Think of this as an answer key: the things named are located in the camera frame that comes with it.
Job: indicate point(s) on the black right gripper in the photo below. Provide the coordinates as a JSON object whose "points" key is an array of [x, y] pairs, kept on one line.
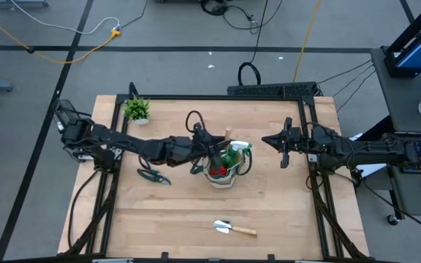
{"points": [[300, 140]]}

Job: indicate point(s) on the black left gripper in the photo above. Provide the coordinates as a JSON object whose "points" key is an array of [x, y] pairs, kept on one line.
{"points": [[203, 144]]}

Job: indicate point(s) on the green plastic spray bottle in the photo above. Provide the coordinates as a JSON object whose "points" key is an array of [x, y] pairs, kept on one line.
{"points": [[232, 156]]}

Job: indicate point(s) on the red black gardening glove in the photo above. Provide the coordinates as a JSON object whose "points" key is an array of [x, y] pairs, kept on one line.
{"points": [[218, 170]]}

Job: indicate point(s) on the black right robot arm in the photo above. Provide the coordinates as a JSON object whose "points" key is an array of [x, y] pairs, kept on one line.
{"points": [[360, 149]]}

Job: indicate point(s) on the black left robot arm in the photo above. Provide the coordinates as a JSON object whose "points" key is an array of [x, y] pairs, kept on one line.
{"points": [[123, 140]]}

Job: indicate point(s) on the cream green canvas gardening bag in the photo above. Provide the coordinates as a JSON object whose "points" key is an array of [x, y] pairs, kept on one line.
{"points": [[221, 181]]}

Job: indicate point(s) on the black perforated long box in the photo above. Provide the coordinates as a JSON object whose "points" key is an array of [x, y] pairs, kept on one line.
{"points": [[269, 90]]}

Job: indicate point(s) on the small green potted plant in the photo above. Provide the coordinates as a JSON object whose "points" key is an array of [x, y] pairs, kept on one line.
{"points": [[136, 109]]}

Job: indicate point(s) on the white paper sheet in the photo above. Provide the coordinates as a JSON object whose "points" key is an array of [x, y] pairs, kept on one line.
{"points": [[371, 170]]}

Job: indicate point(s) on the grey side table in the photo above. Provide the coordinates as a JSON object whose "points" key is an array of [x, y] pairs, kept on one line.
{"points": [[397, 102]]}

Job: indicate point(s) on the black mesh control box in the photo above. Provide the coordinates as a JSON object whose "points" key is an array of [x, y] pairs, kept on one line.
{"points": [[64, 109]]}

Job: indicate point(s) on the black aluminium table frame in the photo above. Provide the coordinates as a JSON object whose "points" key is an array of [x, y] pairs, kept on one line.
{"points": [[119, 109]]}

